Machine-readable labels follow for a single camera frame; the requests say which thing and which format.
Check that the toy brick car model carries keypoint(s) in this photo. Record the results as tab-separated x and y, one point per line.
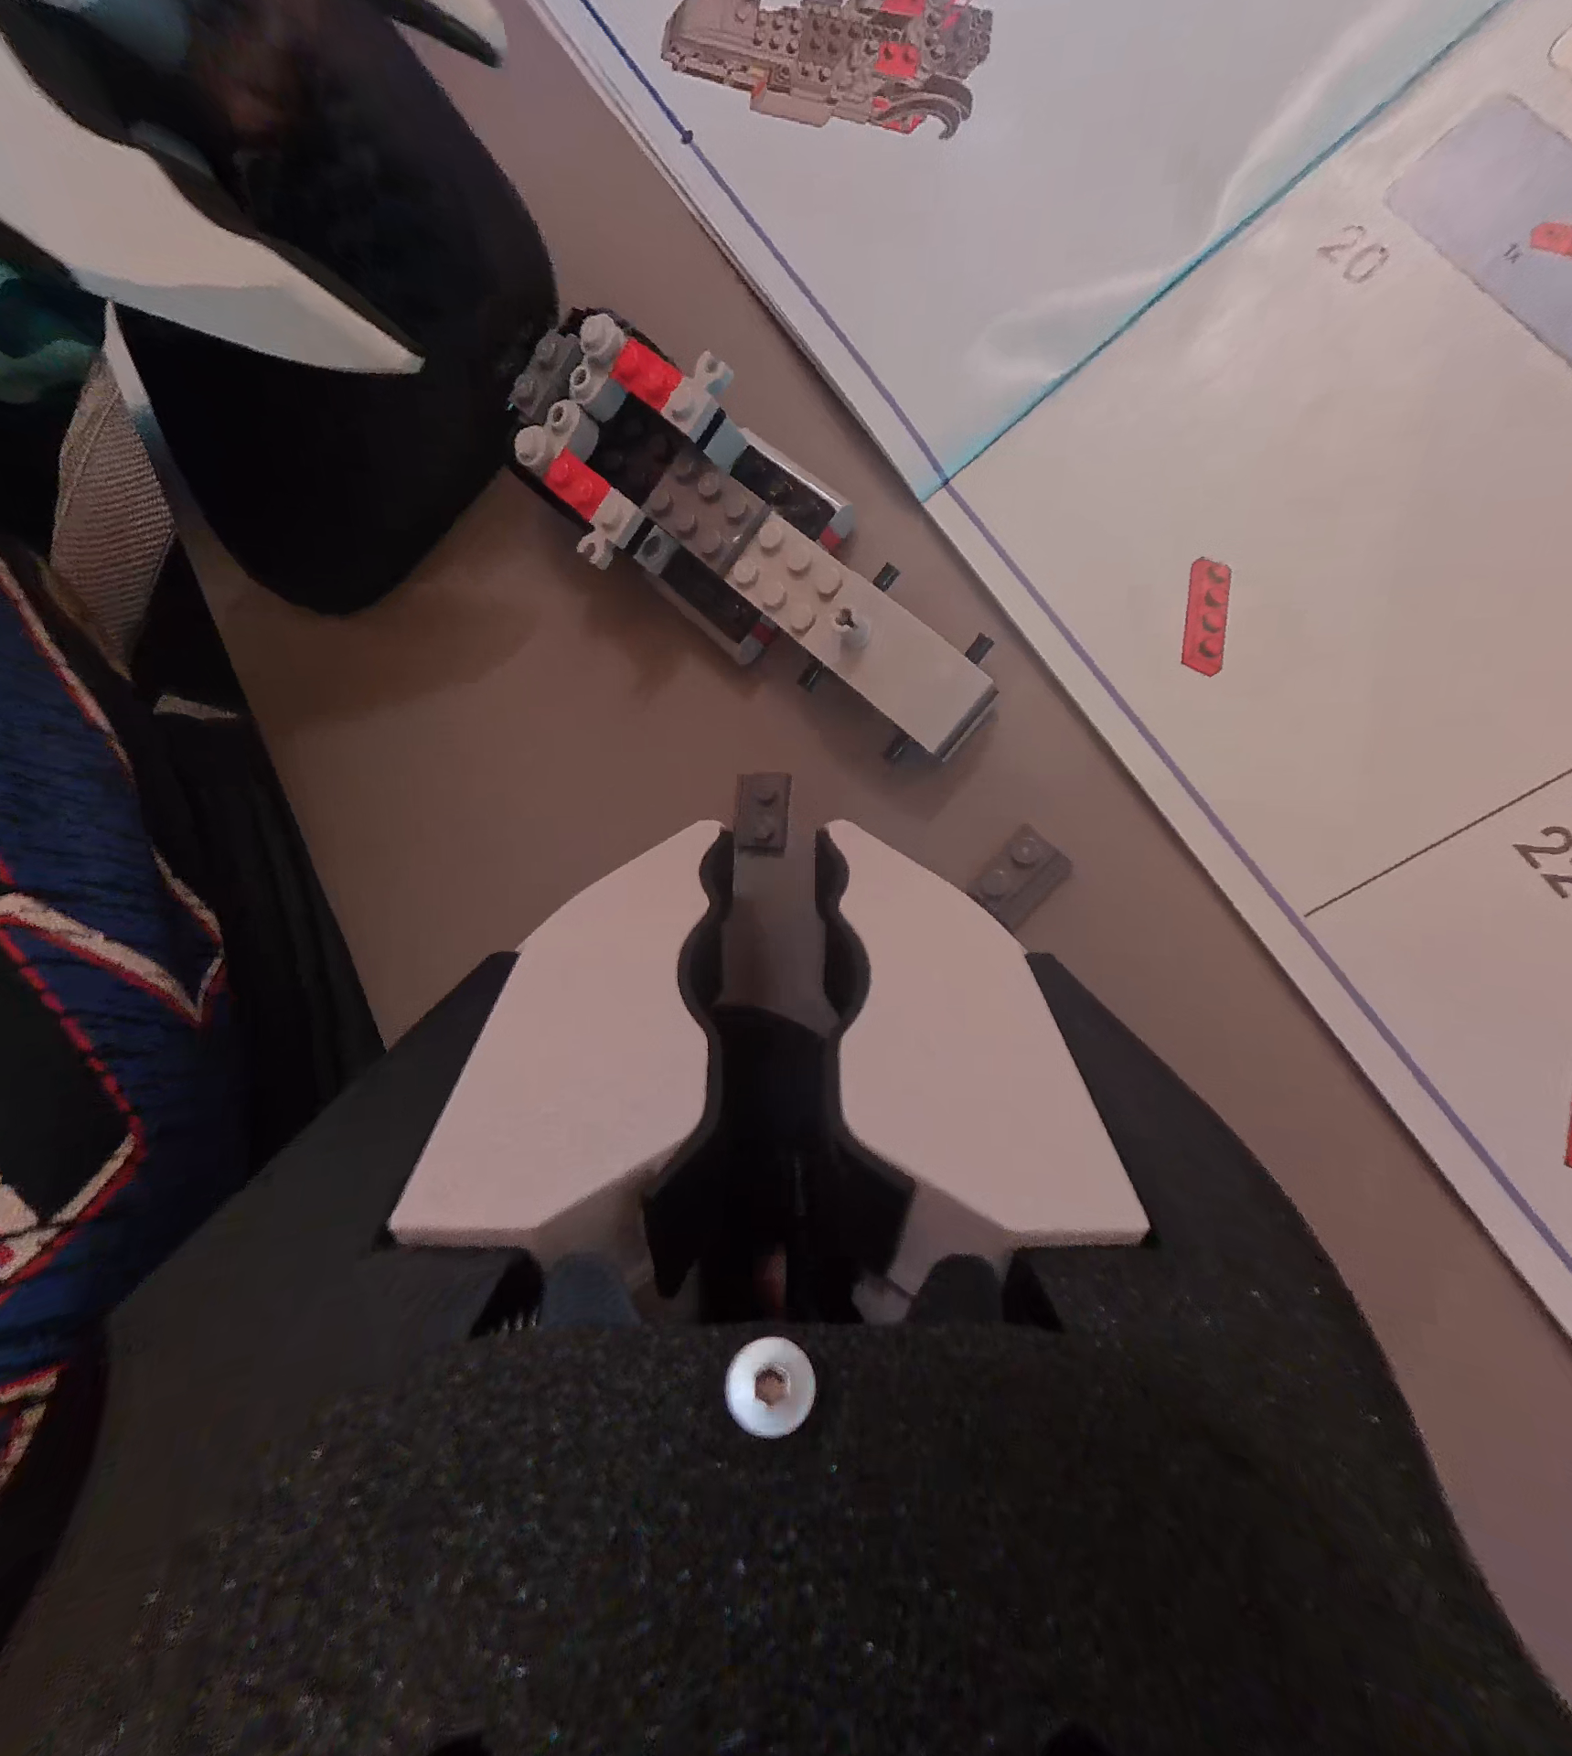
800	577

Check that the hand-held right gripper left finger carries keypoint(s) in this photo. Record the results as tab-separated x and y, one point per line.
553	1043

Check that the grey desk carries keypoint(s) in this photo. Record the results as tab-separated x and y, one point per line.
485	769

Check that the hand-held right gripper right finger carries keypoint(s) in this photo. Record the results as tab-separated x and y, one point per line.
992	1043

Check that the dark grey toy brick plate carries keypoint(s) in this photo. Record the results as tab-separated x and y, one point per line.
1019	879
765	813

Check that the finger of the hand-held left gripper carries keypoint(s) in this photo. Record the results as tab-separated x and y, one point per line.
471	30
5	151

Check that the open building instruction booklet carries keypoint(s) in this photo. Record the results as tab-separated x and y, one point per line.
1280	480

